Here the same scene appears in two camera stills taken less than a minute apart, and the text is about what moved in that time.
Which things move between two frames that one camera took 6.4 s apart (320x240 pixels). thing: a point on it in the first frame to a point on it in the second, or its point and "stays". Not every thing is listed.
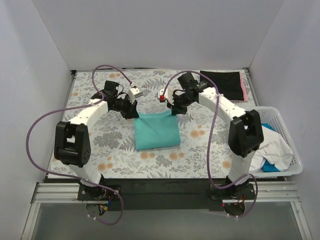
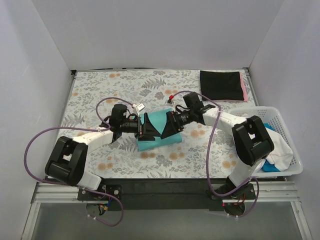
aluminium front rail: (276, 192) stays
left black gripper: (130, 110) to (140, 126)
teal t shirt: (156, 130) stays
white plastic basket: (271, 115) stays
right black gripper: (176, 105) to (173, 121)
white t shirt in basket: (275, 149) stays
